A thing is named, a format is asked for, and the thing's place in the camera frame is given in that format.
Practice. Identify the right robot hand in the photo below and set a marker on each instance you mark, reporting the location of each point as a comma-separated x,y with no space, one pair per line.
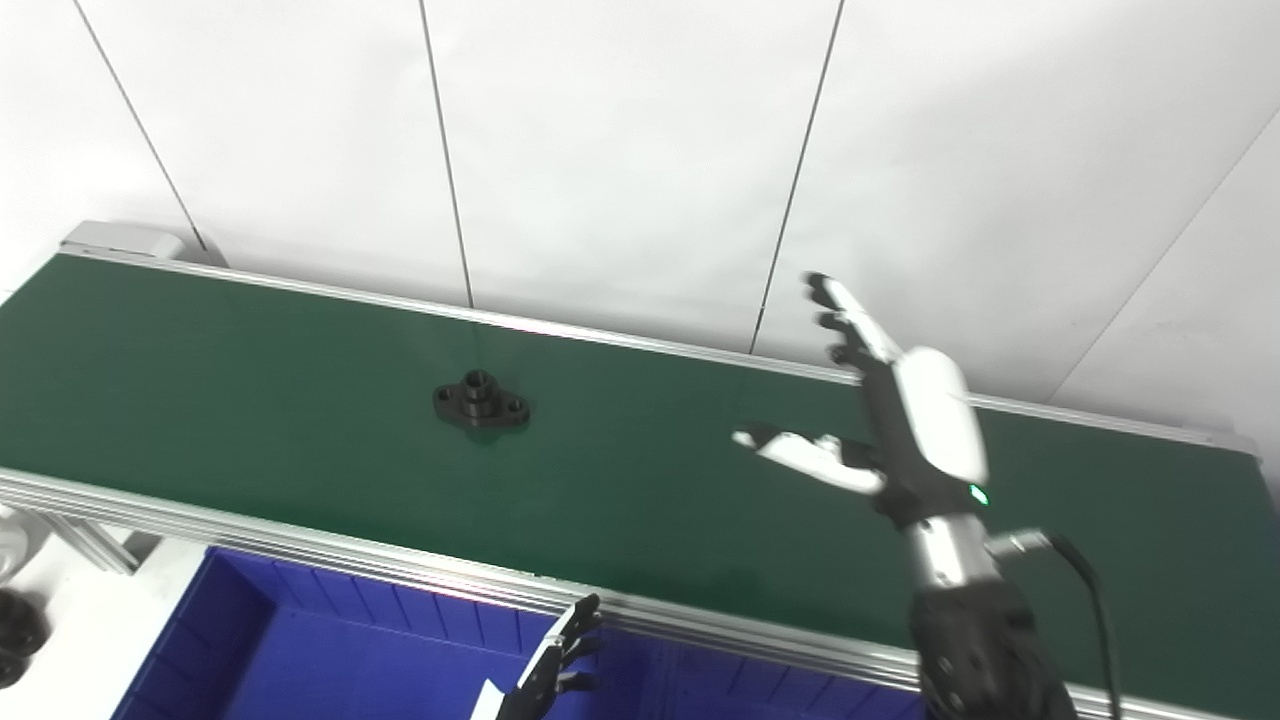
935,420

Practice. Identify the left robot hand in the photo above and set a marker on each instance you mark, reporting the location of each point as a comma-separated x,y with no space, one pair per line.
545,680

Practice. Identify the black flange part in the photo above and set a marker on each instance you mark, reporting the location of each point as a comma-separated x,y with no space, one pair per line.
480,403

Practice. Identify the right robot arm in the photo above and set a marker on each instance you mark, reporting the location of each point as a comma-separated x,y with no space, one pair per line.
975,640

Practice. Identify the blue plastic bin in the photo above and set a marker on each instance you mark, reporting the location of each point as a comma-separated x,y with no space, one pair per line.
330,660
780,695

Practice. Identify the green conveyor belt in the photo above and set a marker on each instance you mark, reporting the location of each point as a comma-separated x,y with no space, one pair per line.
250,390
300,552

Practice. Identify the aluminium conveyor leg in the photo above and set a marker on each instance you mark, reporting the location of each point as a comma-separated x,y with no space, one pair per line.
95,545

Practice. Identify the black caster wheel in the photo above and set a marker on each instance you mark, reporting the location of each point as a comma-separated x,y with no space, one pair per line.
18,635

